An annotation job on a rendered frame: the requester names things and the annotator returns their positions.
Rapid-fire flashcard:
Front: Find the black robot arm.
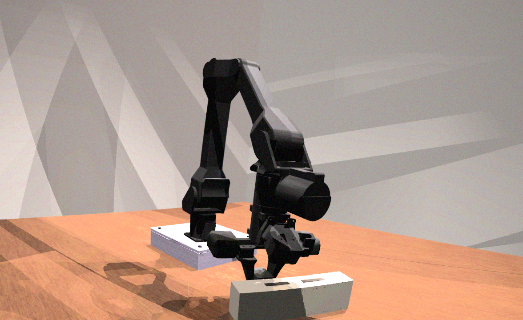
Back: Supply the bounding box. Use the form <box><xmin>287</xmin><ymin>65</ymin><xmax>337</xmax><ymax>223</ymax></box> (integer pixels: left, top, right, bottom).
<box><xmin>182</xmin><ymin>58</ymin><xmax>331</xmax><ymax>264</ymax></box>

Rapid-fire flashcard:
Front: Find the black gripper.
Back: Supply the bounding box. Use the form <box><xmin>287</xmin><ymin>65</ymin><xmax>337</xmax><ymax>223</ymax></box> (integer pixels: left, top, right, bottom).
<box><xmin>207</xmin><ymin>202</ymin><xmax>321</xmax><ymax>280</ymax></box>

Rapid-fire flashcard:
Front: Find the grey two-prong charger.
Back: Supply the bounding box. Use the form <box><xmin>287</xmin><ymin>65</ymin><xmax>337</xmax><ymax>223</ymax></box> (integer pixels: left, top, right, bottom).
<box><xmin>253</xmin><ymin>267</ymin><xmax>274</xmax><ymax>280</ymax></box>

